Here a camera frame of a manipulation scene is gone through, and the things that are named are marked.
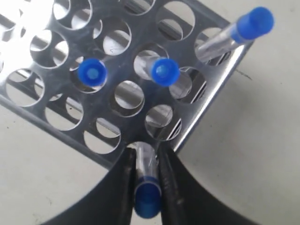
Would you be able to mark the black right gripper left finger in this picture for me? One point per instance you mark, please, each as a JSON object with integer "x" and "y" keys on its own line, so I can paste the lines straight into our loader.
{"x": 110, "y": 202}

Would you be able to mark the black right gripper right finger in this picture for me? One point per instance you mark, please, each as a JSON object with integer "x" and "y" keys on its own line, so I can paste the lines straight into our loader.
{"x": 238, "y": 198}

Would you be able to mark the blue-capped tube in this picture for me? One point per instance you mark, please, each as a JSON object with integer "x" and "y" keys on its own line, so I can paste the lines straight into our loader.
{"x": 147, "y": 189}
{"x": 92, "y": 73}
{"x": 161, "y": 70}
{"x": 247, "y": 28}

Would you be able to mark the stainless steel test tube rack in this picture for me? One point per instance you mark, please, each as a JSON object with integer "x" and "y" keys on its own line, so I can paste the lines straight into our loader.
{"x": 42, "y": 43}

